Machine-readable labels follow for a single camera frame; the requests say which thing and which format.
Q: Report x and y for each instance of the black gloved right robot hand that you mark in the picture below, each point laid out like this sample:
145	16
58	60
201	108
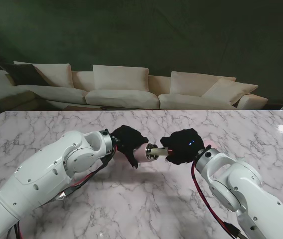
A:
183	148

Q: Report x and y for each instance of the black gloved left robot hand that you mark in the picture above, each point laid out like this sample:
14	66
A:
129	139

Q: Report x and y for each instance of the pink thermos body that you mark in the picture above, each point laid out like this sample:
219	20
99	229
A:
140	154

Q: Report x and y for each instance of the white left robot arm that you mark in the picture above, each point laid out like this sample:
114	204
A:
51	171

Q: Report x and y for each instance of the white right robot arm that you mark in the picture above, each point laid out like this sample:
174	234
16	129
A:
236	179

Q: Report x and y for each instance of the cream sofa seat cushion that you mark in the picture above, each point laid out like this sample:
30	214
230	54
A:
121	98
56	93
181	100

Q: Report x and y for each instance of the cream sofa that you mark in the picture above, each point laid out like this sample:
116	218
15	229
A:
156	83

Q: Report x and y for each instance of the cream sofa back pillow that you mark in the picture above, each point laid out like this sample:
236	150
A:
54	74
188	82
120	77
231	90

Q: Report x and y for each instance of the dark brown sofa pillow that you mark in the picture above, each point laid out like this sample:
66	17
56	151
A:
22	73

